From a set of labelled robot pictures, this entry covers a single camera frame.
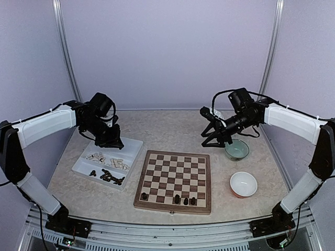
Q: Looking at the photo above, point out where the left aluminium frame post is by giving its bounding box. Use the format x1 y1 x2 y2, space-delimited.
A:
52 0 82 101

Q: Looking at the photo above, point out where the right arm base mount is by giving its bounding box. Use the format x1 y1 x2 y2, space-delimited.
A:
249 217 296 238

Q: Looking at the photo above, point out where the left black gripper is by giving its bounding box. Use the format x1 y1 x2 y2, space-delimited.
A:
82 117 123 148

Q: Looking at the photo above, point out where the front aluminium rail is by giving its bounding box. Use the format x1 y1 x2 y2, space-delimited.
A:
16 208 323 250

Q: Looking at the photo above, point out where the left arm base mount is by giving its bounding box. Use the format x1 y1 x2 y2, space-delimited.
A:
46 218 92 238

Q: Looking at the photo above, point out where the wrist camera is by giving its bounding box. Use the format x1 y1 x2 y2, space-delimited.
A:
200 106 225 121
107 115 118 128

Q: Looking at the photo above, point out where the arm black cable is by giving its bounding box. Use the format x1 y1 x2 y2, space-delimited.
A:
211 90 328 138
78 100 117 139

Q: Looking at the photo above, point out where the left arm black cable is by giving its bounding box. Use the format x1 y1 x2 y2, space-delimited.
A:
78 100 117 139

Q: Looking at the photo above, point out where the dark chess knight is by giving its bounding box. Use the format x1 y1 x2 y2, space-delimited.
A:
174 195 181 204

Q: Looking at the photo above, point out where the white orange ceramic bowl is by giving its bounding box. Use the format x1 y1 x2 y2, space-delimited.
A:
229 172 258 198

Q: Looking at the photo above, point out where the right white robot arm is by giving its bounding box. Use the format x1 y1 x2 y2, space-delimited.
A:
200 88 334 232

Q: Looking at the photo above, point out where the pile of white chess pieces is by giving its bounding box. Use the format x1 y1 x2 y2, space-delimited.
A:
85 152 130 171

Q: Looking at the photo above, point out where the clear glass bowl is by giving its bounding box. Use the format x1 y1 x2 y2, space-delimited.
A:
225 139 250 162

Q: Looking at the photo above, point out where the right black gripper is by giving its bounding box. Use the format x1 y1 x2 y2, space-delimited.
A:
202 111 257 147

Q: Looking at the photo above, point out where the aluminium frame post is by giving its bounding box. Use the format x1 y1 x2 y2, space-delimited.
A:
259 0 284 95
52 0 82 101

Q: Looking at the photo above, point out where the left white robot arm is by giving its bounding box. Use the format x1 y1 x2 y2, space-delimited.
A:
1 93 124 233

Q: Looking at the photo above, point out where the right aluminium frame post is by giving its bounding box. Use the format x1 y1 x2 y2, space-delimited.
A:
259 0 284 95

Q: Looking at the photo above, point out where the pile of dark chess pieces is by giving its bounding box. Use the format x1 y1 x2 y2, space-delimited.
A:
99 169 125 186

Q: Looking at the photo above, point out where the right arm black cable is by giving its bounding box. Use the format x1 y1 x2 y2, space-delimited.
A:
211 90 328 138

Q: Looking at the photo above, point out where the white divided plastic tray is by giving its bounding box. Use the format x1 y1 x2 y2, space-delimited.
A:
72 137 143 190

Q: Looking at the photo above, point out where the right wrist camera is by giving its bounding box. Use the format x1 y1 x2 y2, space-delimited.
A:
200 106 225 121

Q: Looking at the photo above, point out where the wooden chess board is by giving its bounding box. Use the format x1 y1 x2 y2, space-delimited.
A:
133 150 211 215

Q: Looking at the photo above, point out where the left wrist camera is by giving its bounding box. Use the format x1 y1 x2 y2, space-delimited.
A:
107 115 118 128

